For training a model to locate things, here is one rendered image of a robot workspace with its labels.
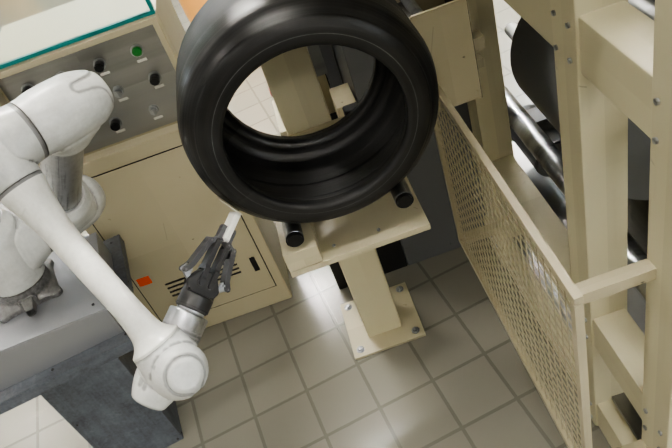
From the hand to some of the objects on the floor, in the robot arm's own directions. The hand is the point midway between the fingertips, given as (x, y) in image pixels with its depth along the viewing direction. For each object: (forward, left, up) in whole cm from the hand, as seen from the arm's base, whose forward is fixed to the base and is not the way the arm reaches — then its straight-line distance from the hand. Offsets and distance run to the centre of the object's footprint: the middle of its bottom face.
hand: (229, 226), depth 152 cm
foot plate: (+45, +36, -99) cm, 115 cm away
